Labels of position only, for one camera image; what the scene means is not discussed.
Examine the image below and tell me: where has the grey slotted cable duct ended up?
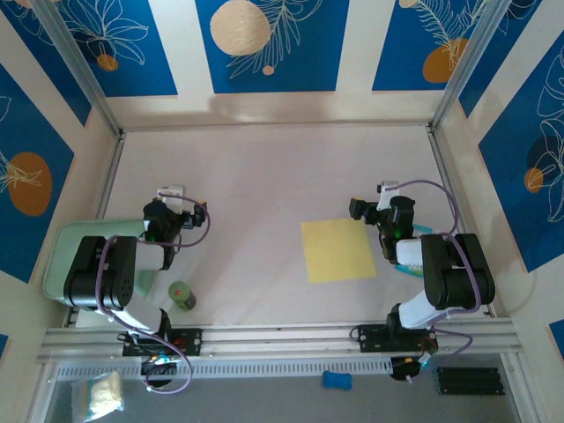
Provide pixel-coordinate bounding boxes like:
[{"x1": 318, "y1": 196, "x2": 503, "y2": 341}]
[{"x1": 55, "y1": 356, "x2": 393, "y2": 382}]

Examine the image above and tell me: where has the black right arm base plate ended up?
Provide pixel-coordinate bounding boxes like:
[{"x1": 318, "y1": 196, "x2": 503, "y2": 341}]
[{"x1": 351, "y1": 323, "x2": 438, "y2": 353}]

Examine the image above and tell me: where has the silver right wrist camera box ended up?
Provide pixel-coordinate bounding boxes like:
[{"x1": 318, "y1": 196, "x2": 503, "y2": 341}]
[{"x1": 377, "y1": 180, "x2": 401, "y2": 212}]

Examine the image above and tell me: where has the aluminium mounting rail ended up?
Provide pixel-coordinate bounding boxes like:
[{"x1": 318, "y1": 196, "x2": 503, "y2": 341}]
[{"x1": 37, "y1": 319, "x2": 525, "y2": 365}]

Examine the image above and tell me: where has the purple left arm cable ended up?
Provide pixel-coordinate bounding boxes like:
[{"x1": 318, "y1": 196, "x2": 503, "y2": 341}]
[{"x1": 95, "y1": 189, "x2": 212, "y2": 394}]

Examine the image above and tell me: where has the black ridged box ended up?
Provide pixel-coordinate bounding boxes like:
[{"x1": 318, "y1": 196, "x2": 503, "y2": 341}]
[{"x1": 434, "y1": 367, "x2": 506, "y2": 397}]

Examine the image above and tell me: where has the black controller board with LEDs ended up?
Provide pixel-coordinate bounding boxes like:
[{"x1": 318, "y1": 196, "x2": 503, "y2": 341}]
[
  {"x1": 139, "y1": 354, "x2": 180, "y2": 376},
  {"x1": 390, "y1": 353, "x2": 437, "y2": 382}
]

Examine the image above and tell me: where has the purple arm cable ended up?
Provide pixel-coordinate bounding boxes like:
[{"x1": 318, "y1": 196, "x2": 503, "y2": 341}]
[
  {"x1": 394, "y1": 178, "x2": 482, "y2": 384},
  {"x1": 95, "y1": 189, "x2": 212, "y2": 394}
]

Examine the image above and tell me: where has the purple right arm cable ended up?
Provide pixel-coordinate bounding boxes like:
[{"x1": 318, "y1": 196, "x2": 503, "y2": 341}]
[{"x1": 394, "y1": 178, "x2": 482, "y2": 384}]

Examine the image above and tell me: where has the clear bag with pale contents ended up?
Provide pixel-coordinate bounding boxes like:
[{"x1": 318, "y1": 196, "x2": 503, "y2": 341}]
[{"x1": 70, "y1": 370, "x2": 126, "y2": 419}]

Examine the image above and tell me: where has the mint green zip case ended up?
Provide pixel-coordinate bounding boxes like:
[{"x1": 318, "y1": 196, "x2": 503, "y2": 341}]
[{"x1": 42, "y1": 219, "x2": 157, "y2": 309}]

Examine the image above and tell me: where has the yellow paper sheet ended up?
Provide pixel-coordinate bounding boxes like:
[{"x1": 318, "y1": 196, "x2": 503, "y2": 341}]
[{"x1": 300, "y1": 218, "x2": 378, "y2": 284}]

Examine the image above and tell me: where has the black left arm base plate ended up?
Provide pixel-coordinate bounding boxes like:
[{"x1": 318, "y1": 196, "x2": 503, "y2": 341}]
[{"x1": 117, "y1": 326, "x2": 204, "y2": 358}]

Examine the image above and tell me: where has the aluminium frame leg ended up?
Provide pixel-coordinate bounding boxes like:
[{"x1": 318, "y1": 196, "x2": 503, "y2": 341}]
[
  {"x1": 26, "y1": 363, "x2": 61, "y2": 423},
  {"x1": 500, "y1": 352, "x2": 544, "y2": 423}
]

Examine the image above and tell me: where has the blue sponge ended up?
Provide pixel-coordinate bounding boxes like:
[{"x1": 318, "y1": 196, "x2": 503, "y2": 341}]
[{"x1": 321, "y1": 369, "x2": 354, "y2": 391}]

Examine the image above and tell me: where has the aluminium table edge rail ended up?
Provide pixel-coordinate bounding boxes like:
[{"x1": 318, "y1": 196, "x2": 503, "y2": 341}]
[
  {"x1": 427, "y1": 126, "x2": 494, "y2": 318},
  {"x1": 94, "y1": 134, "x2": 127, "y2": 221}
]

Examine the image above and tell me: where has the green can with label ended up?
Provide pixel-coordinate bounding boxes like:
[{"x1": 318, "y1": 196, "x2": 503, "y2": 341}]
[{"x1": 167, "y1": 280, "x2": 198, "y2": 312}]

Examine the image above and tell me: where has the aluminium corner post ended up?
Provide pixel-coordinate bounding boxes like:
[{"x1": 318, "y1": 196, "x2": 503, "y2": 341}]
[
  {"x1": 30, "y1": 0, "x2": 127, "y2": 140},
  {"x1": 429, "y1": 0, "x2": 516, "y2": 131}
]

